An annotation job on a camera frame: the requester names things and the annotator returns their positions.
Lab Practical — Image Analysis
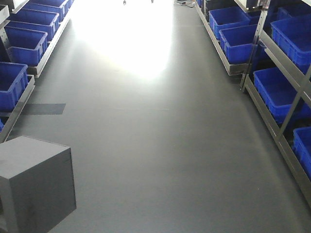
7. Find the gray square hollow base block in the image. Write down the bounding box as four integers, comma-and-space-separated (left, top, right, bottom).
0, 136, 76, 233

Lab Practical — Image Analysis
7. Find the right steel shelf rack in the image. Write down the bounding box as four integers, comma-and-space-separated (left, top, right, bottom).
193, 0, 311, 201

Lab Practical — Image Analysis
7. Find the left steel floor rack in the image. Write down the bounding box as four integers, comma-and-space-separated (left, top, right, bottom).
0, 0, 74, 142

